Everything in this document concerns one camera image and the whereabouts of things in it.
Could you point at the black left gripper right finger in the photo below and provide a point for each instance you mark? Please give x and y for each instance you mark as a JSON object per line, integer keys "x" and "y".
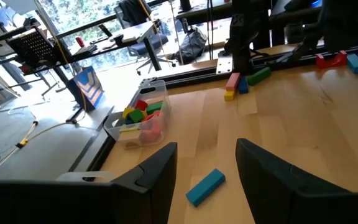
{"x": 291, "y": 199}

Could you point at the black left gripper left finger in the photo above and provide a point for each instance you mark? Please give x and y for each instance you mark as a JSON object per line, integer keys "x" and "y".
{"x": 120, "y": 202}

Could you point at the red arch block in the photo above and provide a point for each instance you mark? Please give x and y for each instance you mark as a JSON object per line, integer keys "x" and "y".
{"x": 331, "y": 61}

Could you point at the orange wooden block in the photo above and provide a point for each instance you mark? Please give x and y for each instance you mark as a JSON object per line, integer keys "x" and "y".
{"x": 152, "y": 130}

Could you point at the blue wooden plank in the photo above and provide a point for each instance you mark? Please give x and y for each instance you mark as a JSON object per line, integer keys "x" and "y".
{"x": 243, "y": 85}
{"x": 356, "y": 63}
{"x": 205, "y": 186}

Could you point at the yellow wooden block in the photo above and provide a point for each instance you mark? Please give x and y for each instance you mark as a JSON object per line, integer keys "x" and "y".
{"x": 127, "y": 112}

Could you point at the red wooden block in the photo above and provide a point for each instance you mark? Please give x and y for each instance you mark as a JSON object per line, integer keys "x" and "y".
{"x": 141, "y": 104}

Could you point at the blocks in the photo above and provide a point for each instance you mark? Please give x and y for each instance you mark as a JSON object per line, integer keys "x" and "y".
{"x": 232, "y": 81}
{"x": 229, "y": 95}

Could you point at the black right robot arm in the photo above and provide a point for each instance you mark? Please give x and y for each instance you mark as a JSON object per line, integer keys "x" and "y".
{"x": 244, "y": 37}

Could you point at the green wooden plank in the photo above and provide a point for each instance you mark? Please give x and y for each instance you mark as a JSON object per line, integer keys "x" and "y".
{"x": 258, "y": 76}

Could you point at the blue yellow striped box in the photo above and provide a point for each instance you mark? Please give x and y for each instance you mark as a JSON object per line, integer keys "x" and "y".
{"x": 89, "y": 87}

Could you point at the silver mounting plate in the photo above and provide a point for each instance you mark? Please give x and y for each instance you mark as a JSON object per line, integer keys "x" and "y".
{"x": 224, "y": 63}

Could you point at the dark grey desk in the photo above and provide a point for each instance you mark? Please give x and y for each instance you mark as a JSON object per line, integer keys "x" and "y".
{"x": 204, "y": 14}

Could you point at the dark bag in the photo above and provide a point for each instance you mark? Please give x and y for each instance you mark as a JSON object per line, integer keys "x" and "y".
{"x": 194, "y": 43}

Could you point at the black framed desk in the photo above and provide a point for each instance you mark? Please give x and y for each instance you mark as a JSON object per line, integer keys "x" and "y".
{"x": 151, "y": 54}

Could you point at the black office chair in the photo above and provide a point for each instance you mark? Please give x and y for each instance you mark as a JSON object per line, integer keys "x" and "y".
{"x": 149, "y": 46}

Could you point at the red can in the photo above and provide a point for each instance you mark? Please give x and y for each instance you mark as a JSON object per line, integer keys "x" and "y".
{"x": 80, "y": 41}

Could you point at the black perforated cart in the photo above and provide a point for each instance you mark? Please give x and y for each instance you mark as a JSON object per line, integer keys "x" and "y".
{"x": 33, "y": 46}

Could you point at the black aluminium table frame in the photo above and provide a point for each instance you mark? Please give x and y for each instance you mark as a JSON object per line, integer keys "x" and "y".
{"x": 197, "y": 74}

